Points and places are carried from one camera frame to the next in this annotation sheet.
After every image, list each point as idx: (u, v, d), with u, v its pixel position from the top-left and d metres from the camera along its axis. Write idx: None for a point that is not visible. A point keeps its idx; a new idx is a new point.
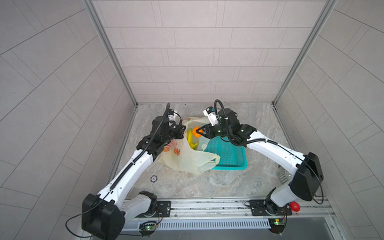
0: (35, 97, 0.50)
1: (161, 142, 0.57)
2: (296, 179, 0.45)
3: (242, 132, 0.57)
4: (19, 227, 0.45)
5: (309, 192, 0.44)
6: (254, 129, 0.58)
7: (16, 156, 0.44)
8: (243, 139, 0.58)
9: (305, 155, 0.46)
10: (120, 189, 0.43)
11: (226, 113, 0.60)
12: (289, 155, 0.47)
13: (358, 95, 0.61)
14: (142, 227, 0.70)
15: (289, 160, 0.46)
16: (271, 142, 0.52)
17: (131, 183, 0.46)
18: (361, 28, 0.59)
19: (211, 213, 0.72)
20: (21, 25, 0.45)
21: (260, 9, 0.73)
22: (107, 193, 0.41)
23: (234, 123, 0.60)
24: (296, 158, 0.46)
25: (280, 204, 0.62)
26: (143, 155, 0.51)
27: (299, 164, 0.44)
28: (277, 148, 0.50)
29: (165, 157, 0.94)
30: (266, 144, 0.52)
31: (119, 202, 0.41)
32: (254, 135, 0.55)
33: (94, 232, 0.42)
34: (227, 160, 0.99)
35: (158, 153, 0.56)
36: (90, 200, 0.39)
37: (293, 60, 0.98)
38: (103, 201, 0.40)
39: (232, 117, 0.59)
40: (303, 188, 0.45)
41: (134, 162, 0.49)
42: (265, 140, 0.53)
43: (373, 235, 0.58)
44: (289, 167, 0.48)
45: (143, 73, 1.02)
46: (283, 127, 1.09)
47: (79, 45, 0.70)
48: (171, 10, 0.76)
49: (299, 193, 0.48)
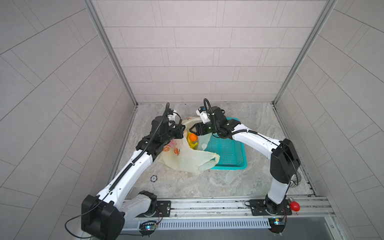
0: (35, 97, 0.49)
1: (161, 142, 0.59)
2: (272, 162, 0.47)
3: (228, 125, 0.63)
4: (19, 227, 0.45)
5: (286, 174, 0.48)
6: (238, 122, 0.63)
7: (16, 156, 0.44)
8: (229, 131, 0.64)
9: (280, 141, 0.51)
10: (119, 190, 0.42)
11: (213, 109, 0.67)
12: (266, 142, 0.52)
13: (358, 95, 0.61)
14: (142, 227, 0.70)
15: (266, 146, 0.52)
16: (252, 132, 0.57)
17: (130, 184, 0.46)
18: (362, 28, 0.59)
19: (211, 213, 0.72)
20: (21, 25, 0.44)
21: (261, 9, 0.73)
22: (107, 194, 0.41)
23: (220, 119, 0.67)
24: (272, 143, 0.51)
25: (277, 201, 0.63)
26: (142, 156, 0.51)
27: (274, 148, 0.49)
28: (257, 137, 0.55)
29: (165, 157, 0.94)
30: (247, 134, 0.57)
31: (118, 203, 0.41)
32: (238, 127, 0.61)
33: (94, 232, 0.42)
34: (227, 160, 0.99)
35: (158, 153, 0.56)
36: (89, 202, 0.39)
37: (293, 60, 0.98)
38: (102, 202, 0.40)
39: (219, 113, 0.66)
40: (280, 171, 0.50)
41: (134, 163, 0.49)
42: (246, 130, 0.59)
43: (372, 234, 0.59)
44: (267, 152, 0.53)
45: (143, 73, 1.02)
46: (283, 127, 1.09)
47: (79, 45, 0.70)
48: (171, 10, 0.76)
49: (277, 176, 0.52)
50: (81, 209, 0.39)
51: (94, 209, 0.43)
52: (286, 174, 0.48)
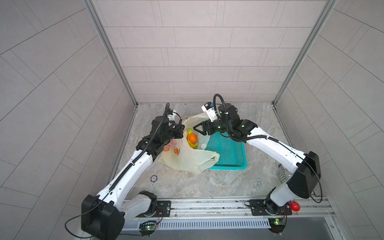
0: (35, 97, 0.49)
1: (161, 142, 0.59)
2: (294, 176, 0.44)
3: (242, 127, 0.56)
4: (19, 227, 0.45)
5: (307, 190, 0.44)
6: (255, 125, 0.56)
7: (16, 156, 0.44)
8: (243, 134, 0.57)
9: (305, 154, 0.46)
10: (119, 190, 0.42)
11: (227, 108, 0.58)
12: (289, 154, 0.46)
13: (358, 95, 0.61)
14: (142, 227, 0.70)
15: (290, 158, 0.46)
16: (272, 139, 0.51)
17: (130, 184, 0.46)
18: (362, 28, 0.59)
19: (211, 213, 0.72)
20: (22, 25, 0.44)
21: (260, 9, 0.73)
22: (106, 194, 0.41)
23: (234, 119, 0.59)
24: (297, 156, 0.45)
25: (279, 204, 0.63)
26: (142, 156, 0.51)
27: (299, 163, 0.44)
28: (278, 146, 0.49)
29: (165, 157, 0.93)
30: (267, 141, 0.51)
31: (118, 203, 0.41)
32: (255, 131, 0.54)
33: (94, 232, 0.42)
34: (227, 160, 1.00)
35: (158, 153, 0.56)
36: (89, 202, 0.39)
37: (293, 60, 0.98)
38: (102, 202, 0.40)
39: (233, 113, 0.58)
40: (301, 186, 0.46)
41: (134, 163, 0.49)
42: (266, 137, 0.52)
43: (373, 234, 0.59)
44: (289, 165, 0.47)
45: (143, 73, 1.02)
46: (283, 127, 1.09)
47: (79, 45, 0.70)
48: (171, 10, 0.76)
49: (296, 190, 0.48)
50: (81, 209, 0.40)
51: (94, 210, 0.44)
52: (308, 191, 0.44)
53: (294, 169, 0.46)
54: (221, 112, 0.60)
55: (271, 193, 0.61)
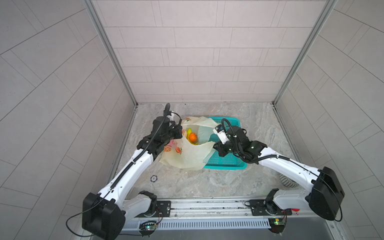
0: (35, 97, 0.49)
1: (161, 142, 0.57)
2: (314, 196, 0.43)
3: (252, 149, 0.58)
4: (19, 227, 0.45)
5: (330, 210, 0.42)
6: (265, 145, 0.58)
7: (16, 156, 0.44)
8: (254, 155, 0.58)
9: (320, 170, 0.45)
10: (120, 188, 0.43)
11: (236, 131, 0.61)
12: (302, 171, 0.46)
13: (358, 95, 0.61)
14: (142, 227, 0.70)
15: (304, 176, 0.45)
16: (283, 158, 0.51)
17: (131, 183, 0.46)
18: (362, 28, 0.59)
19: (211, 213, 0.72)
20: (22, 25, 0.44)
21: (260, 9, 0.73)
22: (108, 192, 0.42)
23: (243, 141, 0.61)
24: (311, 174, 0.44)
25: (282, 207, 0.62)
26: (143, 155, 0.51)
27: (314, 180, 0.43)
28: (290, 164, 0.49)
29: (167, 157, 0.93)
30: (278, 161, 0.51)
31: (119, 201, 0.41)
32: (265, 152, 0.55)
33: (95, 231, 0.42)
34: (228, 160, 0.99)
35: (158, 153, 0.56)
36: (90, 199, 0.40)
37: (293, 60, 0.98)
38: (103, 200, 0.40)
39: (241, 135, 0.60)
40: (322, 206, 0.43)
41: (135, 162, 0.49)
42: (276, 156, 0.53)
43: (373, 235, 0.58)
44: (305, 183, 0.46)
45: (143, 73, 1.02)
46: (283, 127, 1.09)
47: (79, 45, 0.70)
48: (171, 9, 0.76)
49: (321, 211, 0.45)
50: (83, 207, 0.39)
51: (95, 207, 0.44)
52: (331, 210, 0.42)
53: (310, 186, 0.45)
54: (230, 136, 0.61)
55: (276, 195, 0.66)
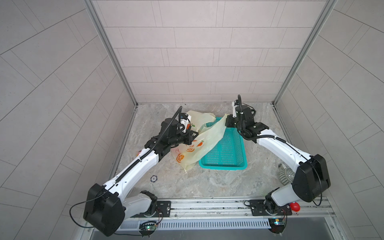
0: (35, 97, 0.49)
1: (168, 144, 0.58)
2: (298, 177, 0.46)
3: (254, 128, 0.60)
4: (19, 227, 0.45)
5: (309, 191, 0.44)
6: (266, 127, 0.60)
7: (16, 156, 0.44)
8: (254, 134, 0.61)
9: (312, 156, 0.46)
10: (125, 183, 0.44)
11: (244, 108, 0.64)
12: (294, 153, 0.48)
13: (357, 95, 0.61)
14: (142, 227, 0.70)
15: (293, 157, 0.48)
16: (280, 140, 0.53)
17: (135, 180, 0.47)
18: (362, 28, 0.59)
19: (211, 213, 0.72)
20: (21, 25, 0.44)
21: (260, 10, 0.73)
22: (113, 184, 0.43)
23: (248, 119, 0.64)
24: (301, 156, 0.46)
25: (279, 204, 0.63)
26: (150, 154, 0.53)
27: (302, 162, 0.45)
28: (284, 145, 0.51)
29: (187, 160, 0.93)
30: (273, 141, 0.54)
31: (122, 195, 0.42)
32: (266, 132, 0.58)
33: (95, 223, 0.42)
34: (228, 160, 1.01)
35: (164, 154, 0.57)
36: (95, 191, 0.41)
37: (293, 60, 0.98)
38: (107, 193, 0.41)
39: (248, 113, 0.63)
40: (303, 187, 0.45)
41: (141, 159, 0.51)
42: (273, 136, 0.55)
43: (373, 235, 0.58)
44: (293, 164, 0.48)
45: (143, 73, 1.02)
46: (283, 127, 1.09)
47: (79, 45, 0.70)
48: (171, 10, 0.76)
49: (300, 192, 0.48)
50: (87, 196, 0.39)
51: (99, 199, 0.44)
52: (309, 191, 0.44)
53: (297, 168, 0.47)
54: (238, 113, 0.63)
55: (273, 192, 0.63)
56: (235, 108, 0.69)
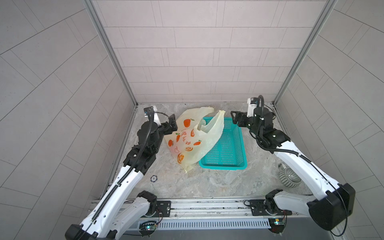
0: (35, 97, 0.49)
1: (150, 154, 0.52)
2: (320, 204, 0.42)
3: (274, 137, 0.54)
4: (19, 227, 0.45)
5: (330, 223, 0.41)
6: (288, 138, 0.53)
7: (16, 156, 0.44)
8: (273, 144, 0.54)
9: (340, 185, 0.41)
10: (104, 218, 0.40)
11: (264, 112, 0.55)
12: (320, 178, 0.43)
13: (358, 95, 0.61)
14: (142, 227, 0.70)
15: (320, 183, 0.42)
16: (304, 159, 0.47)
17: (116, 207, 0.42)
18: (362, 28, 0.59)
19: (211, 213, 0.72)
20: (21, 25, 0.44)
21: (260, 10, 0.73)
22: (90, 223, 0.39)
23: (267, 125, 0.56)
24: (328, 184, 0.41)
25: (280, 207, 0.63)
26: (130, 174, 0.46)
27: (329, 191, 0.40)
28: (309, 167, 0.45)
29: (187, 160, 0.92)
30: (297, 159, 0.48)
31: (103, 232, 0.38)
32: (287, 145, 0.51)
33: None
34: (228, 160, 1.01)
35: (147, 166, 0.49)
36: (72, 232, 0.37)
37: (293, 60, 0.96)
38: (85, 234, 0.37)
39: (269, 119, 0.54)
40: (323, 215, 0.42)
41: (120, 184, 0.45)
42: (297, 153, 0.49)
43: (373, 235, 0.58)
44: (317, 190, 0.43)
45: (143, 73, 1.02)
46: (283, 127, 1.09)
47: (79, 45, 0.70)
48: (171, 10, 0.76)
49: (318, 218, 0.44)
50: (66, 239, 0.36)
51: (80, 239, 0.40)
52: (330, 224, 0.41)
53: (321, 196, 0.42)
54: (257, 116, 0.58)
55: (277, 195, 0.65)
56: (250, 107, 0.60)
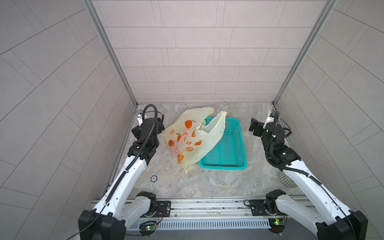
0: (35, 97, 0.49)
1: (152, 145, 0.58)
2: (330, 229, 0.41)
3: (284, 155, 0.54)
4: (19, 228, 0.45)
5: None
6: (298, 157, 0.53)
7: (16, 156, 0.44)
8: (282, 162, 0.54)
9: (351, 211, 0.40)
10: (116, 200, 0.42)
11: (277, 130, 0.54)
12: (330, 203, 0.42)
13: (357, 95, 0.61)
14: (142, 227, 0.70)
15: (329, 208, 0.41)
16: (314, 181, 0.46)
17: (126, 193, 0.45)
18: (362, 28, 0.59)
19: (211, 213, 0.72)
20: (21, 25, 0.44)
21: (261, 9, 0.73)
22: (104, 206, 0.40)
23: (278, 142, 0.56)
24: (338, 209, 0.40)
25: (281, 209, 0.63)
26: (136, 162, 0.50)
27: (339, 217, 0.39)
28: (319, 190, 0.44)
29: (187, 161, 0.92)
30: (307, 180, 0.47)
31: (117, 213, 0.40)
32: (296, 164, 0.51)
33: None
34: (228, 160, 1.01)
35: (150, 157, 0.54)
36: (86, 216, 0.38)
37: (293, 60, 0.96)
38: (100, 216, 0.39)
39: (281, 136, 0.54)
40: None
41: (128, 170, 0.48)
42: (307, 175, 0.48)
43: (373, 235, 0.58)
44: (327, 215, 0.42)
45: (143, 73, 1.02)
46: (283, 127, 1.09)
47: (79, 45, 0.70)
48: (171, 10, 0.76)
49: None
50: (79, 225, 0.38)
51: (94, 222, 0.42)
52: None
53: (331, 221, 0.41)
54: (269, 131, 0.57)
55: (278, 198, 0.64)
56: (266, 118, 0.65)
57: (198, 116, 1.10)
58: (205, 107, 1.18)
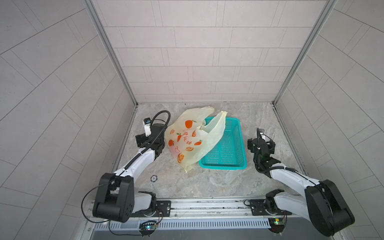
0: (35, 97, 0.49)
1: (160, 144, 0.66)
2: (309, 201, 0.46)
3: (267, 163, 0.65)
4: (19, 227, 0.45)
5: (322, 215, 0.42)
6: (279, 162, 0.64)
7: (16, 156, 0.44)
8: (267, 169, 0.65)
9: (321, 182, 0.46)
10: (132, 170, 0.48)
11: (261, 143, 0.67)
12: (302, 179, 0.50)
13: (358, 95, 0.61)
14: (142, 227, 0.70)
15: (303, 183, 0.48)
16: (289, 170, 0.56)
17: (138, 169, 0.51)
18: (362, 28, 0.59)
19: (211, 213, 0.72)
20: (21, 25, 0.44)
21: (261, 9, 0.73)
22: (122, 171, 0.47)
23: (264, 154, 0.68)
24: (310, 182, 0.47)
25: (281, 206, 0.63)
26: (147, 150, 0.60)
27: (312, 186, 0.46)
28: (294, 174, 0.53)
29: (188, 160, 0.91)
30: (284, 172, 0.57)
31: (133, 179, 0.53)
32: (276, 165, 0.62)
33: (109, 208, 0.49)
34: (228, 160, 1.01)
35: (158, 153, 0.64)
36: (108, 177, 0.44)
37: (293, 60, 0.98)
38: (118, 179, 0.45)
39: (265, 149, 0.67)
40: (315, 211, 0.44)
41: (142, 153, 0.57)
42: (283, 167, 0.59)
43: (373, 235, 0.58)
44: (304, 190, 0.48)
45: (143, 73, 1.02)
46: (283, 127, 1.09)
47: (79, 45, 0.70)
48: (171, 9, 0.76)
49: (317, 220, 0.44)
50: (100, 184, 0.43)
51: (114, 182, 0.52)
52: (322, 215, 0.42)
53: None
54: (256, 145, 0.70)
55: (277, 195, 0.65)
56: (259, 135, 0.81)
57: (198, 115, 0.89)
58: (204, 107, 1.18)
